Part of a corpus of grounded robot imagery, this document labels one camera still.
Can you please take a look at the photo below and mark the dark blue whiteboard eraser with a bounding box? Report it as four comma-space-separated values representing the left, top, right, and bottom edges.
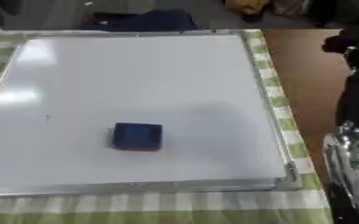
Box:
109, 122, 165, 152

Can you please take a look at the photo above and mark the yellow brown soft toy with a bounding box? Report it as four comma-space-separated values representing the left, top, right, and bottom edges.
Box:
223, 0, 269, 16

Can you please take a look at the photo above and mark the dark blue bag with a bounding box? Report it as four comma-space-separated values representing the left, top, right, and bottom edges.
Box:
78, 9, 200, 32

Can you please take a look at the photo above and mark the white whiteboard with silver frame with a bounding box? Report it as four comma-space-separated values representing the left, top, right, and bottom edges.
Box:
0, 30, 302, 198

